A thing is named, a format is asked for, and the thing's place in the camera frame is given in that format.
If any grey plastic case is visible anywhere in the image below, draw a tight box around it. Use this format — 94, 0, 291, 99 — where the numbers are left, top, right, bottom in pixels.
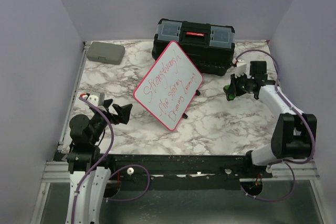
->
86, 41, 125, 65

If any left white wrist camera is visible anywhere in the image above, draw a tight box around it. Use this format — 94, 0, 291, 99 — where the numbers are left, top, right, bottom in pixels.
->
80, 92, 104, 107

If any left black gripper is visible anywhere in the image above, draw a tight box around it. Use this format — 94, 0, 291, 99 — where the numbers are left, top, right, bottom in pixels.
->
90, 99, 132, 144

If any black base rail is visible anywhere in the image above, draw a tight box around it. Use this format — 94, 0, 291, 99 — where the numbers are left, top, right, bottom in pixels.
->
101, 154, 272, 191

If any metal whiteboard stand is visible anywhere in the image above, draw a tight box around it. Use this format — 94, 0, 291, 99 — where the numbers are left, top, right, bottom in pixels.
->
182, 90, 201, 119

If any green whiteboard eraser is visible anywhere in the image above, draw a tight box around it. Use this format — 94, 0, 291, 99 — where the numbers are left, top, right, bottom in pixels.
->
223, 84, 236, 101

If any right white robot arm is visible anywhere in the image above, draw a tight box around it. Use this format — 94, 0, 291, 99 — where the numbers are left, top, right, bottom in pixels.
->
223, 60, 317, 178

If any black plastic toolbox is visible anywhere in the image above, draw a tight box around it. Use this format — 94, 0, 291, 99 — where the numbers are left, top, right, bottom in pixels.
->
152, 18, 235, 76

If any aluminium frame rail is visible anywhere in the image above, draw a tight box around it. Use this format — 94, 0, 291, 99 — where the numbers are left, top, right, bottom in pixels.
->
41, 162, 70, 183

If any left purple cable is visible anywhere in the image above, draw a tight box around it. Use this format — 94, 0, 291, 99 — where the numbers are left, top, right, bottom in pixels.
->
70, 94, 151, 224

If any pink framed whiteboard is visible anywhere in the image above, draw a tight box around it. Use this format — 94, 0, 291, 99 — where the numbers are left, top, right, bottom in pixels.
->
133, 41, 203, 131

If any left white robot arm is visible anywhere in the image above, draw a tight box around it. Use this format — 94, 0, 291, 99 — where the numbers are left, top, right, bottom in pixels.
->
66, 93, 133, 223

